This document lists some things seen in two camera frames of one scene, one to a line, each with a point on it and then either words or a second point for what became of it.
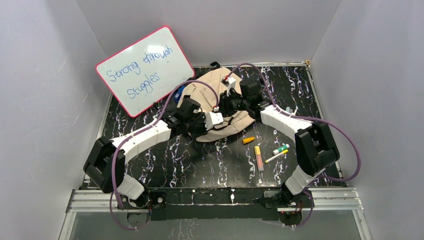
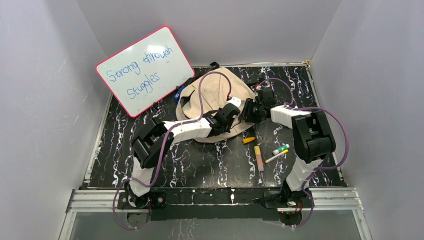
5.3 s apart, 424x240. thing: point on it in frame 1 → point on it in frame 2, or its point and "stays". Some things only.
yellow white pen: (281, 153) stays
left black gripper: (200, 122) → (230, 110)
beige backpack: (205, 85) stays
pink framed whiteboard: (143, 73) stays
